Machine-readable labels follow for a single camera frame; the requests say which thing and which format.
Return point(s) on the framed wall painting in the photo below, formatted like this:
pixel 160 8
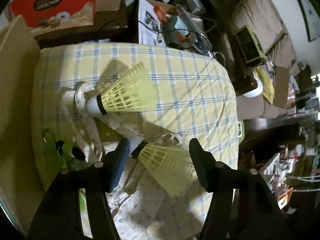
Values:
pixel 310 13

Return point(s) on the open cardboard box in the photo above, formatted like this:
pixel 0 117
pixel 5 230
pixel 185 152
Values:
pixel 21 190

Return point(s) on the yellow shuttlecock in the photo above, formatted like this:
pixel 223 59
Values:
pixel 133 92
pixel 168 163

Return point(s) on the white dome lamp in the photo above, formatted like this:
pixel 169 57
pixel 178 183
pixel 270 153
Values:
pixel 255 92

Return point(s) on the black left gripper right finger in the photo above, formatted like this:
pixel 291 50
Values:
pixel 242 205

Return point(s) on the red collection gift bag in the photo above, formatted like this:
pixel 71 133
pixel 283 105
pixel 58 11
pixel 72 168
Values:
pixel 44 16

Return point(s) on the white floral cloth bag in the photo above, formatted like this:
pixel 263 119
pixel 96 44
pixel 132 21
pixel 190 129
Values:
pixel 138 199

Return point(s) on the box of cluttered items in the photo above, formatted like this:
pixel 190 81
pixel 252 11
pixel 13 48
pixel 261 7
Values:
pixel 171 26

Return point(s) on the yellow cloth on sofa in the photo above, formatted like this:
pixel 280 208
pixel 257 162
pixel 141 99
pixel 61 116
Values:
pixel 268 88

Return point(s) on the black left speaker on stand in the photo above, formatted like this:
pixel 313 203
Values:
pixel 132 23

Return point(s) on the green framed black device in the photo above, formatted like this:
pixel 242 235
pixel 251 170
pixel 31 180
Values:
pixel 250 47

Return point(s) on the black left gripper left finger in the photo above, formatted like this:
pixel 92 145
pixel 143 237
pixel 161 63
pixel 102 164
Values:
pixel 58 215

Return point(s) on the yellow plaid table cloth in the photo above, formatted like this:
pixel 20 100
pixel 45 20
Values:
pixel 195 100

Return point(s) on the green cartoon sticker gadget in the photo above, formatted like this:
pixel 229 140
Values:
pixel 241 129

